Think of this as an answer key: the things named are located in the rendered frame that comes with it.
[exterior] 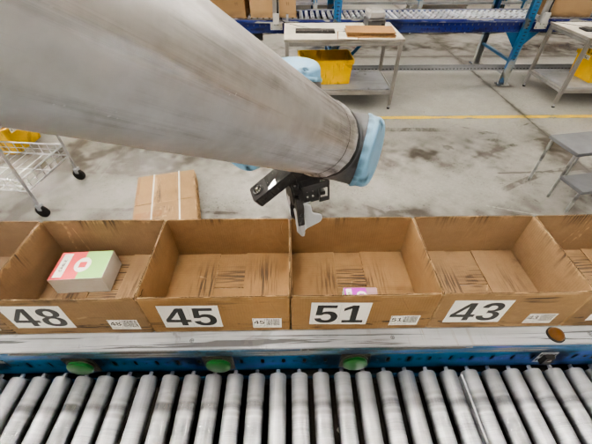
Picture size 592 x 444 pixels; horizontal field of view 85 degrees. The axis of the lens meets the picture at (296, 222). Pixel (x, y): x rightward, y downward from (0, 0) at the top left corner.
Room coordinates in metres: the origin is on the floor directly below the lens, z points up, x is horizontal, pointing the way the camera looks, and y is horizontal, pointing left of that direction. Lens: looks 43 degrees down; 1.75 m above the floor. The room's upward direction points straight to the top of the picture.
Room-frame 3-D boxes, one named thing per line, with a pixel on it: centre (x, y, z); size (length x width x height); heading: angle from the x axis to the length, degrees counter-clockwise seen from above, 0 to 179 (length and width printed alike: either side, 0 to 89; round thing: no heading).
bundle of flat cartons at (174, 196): (2.00, 1.02, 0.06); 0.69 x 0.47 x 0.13; 15
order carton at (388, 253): (0.62, -0.18, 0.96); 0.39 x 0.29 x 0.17; 91
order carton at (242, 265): (0.61, 0.21, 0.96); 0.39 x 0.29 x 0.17; 91
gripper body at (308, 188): (0.56, -0.02, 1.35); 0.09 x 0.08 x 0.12; 107
